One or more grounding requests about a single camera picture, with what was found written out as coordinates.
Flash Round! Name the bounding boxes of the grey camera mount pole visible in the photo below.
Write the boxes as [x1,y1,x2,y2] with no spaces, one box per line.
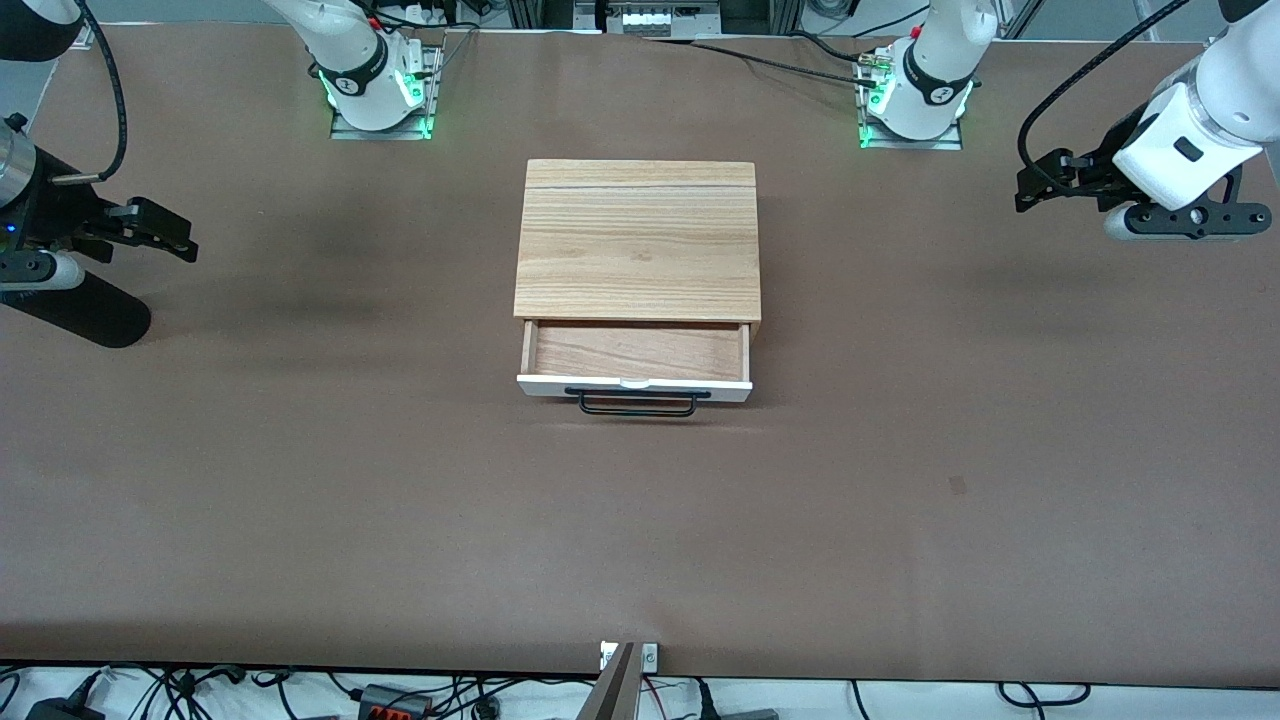
[575,642,638,720]

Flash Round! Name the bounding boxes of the white-front drawer with handle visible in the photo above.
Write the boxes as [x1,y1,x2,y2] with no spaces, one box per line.
[516,318,754,404]

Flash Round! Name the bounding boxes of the thin grey cable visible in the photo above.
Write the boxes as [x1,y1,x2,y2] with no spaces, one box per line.
[438,28,481,79]

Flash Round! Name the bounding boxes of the black cable on table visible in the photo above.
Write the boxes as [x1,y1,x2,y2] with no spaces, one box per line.
[640,32,866,63]
[688,42,886,86]

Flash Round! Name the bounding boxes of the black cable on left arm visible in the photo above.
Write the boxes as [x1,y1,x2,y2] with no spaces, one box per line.
[1017,0,1193,196]

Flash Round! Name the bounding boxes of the black looped floor cable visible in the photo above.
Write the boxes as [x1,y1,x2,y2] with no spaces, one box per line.
[997,682,1092,708]

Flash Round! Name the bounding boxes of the black floor cable with plug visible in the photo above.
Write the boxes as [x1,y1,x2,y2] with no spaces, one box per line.
[150,664,247,720]

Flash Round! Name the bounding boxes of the black metal drawer handle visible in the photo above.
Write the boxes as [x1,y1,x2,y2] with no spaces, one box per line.
[564,387,712,418]

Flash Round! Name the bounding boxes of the black connector block orange levers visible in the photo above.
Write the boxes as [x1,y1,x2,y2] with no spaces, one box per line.
[358,684,433,720]

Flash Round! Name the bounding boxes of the wooden drawer cabinet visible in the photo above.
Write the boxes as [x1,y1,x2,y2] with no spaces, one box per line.
[513,158,764,346]

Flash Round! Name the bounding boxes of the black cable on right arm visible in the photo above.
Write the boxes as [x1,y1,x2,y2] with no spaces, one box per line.
[50,0,129,187]

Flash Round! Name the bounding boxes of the power strip with plugs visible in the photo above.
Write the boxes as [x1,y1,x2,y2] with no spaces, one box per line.
[375,0,473,29]

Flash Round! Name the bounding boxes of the black power adapter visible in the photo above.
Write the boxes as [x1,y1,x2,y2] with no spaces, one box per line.
[25,696,107,720]

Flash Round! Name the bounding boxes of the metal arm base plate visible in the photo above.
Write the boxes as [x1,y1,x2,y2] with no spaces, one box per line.
[858,50,964,152]
[330,45,443,141]

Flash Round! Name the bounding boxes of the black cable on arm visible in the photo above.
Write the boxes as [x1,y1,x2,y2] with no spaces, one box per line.
[50,0,129,187]
[1017,0,1193,196]

